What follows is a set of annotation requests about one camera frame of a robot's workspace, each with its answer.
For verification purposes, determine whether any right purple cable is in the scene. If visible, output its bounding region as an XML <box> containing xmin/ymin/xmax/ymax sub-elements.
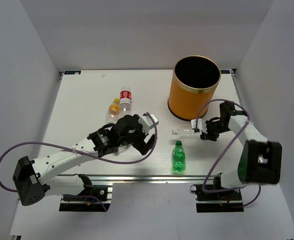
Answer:
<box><xmin>196</xmin><ymin>99</ymin><xmax>261</xmax><ymax>208</ymax></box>

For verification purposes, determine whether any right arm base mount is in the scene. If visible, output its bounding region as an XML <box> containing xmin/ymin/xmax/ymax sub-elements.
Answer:
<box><xmin>190</xmin><ymin>184</ymin><xmax>244</xmax><ymax>213</ymax></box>

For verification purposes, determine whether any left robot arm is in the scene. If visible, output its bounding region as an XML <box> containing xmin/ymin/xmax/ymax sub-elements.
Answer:
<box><xmin>13</xmin><ymin>113</ymin><xmax>159</xmax><ymax>207</ymax></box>

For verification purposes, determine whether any clear unlabelled bottle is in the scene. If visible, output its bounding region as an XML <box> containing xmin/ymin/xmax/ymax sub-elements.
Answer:
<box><xmin>172</xmin><ymin>126</ymin><xmax>200</xmax><ymax>138</ymax></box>

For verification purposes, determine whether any orange cylindrical bin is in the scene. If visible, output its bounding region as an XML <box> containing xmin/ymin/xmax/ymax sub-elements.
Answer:
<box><xmin>167</xmin><ymin>55</ymin><xmax>221</xmax><ymax>121</ymax></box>

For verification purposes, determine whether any red label clear bottle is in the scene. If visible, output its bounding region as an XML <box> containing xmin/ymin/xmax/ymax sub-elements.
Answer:
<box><xmin>119</xmin><ymin>86</ymin><xmax>132</xmax><ymax>112</ymax></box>

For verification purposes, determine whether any green soda bottle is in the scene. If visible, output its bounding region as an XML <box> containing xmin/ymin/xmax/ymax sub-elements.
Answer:
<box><xmin>172</xmin><ymin>140</ymin><xmax>186</xmax><ymax>172</ymax></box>

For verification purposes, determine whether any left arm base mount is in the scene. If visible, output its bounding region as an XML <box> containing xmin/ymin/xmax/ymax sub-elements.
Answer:
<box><xmin>59</xmin><ymin>174</ymin><xmax>111</xmax><ymax>213</ymax></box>

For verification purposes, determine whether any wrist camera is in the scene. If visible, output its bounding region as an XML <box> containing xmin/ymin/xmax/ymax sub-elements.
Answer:
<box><xmin>191</xmin><ymin>118</ymin><xmax>207</xmax><ymax>134</ymax></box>
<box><xmin>138</xmin><ymin>112</ymin><xmax>159</xmax><ymax>134</ymax></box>

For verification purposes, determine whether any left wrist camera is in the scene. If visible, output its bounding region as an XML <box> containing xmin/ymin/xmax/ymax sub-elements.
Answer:
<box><xmin>138</xmin><ymin>112</ymin><xmax>159</xmax><ymax>134</ymax></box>

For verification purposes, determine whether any yellow cap small bottle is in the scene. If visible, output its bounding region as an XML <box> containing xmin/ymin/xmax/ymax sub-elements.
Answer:
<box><xmin>105</xmin><ymin>98</ymin><xmax>120</xmax><ymax>124</ymax></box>

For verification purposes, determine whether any black label clear bottle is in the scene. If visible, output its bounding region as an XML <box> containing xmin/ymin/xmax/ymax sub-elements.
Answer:
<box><xmin>115</xmin><ymin>144</ymin><xmax>131</xmax><ymax>155</ymax></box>

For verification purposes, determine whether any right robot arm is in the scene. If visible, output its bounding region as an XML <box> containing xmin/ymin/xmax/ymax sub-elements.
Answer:
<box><xmin>193</xmin><ymin>99</ymin><xmax>282</xmax><ymax>200</ymax></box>

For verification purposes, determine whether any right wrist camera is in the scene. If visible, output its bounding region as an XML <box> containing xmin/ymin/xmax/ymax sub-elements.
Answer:
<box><xmin>191</xmin><ymin>118</ymin><xmax>207</xmax><ymax>134</ymax></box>

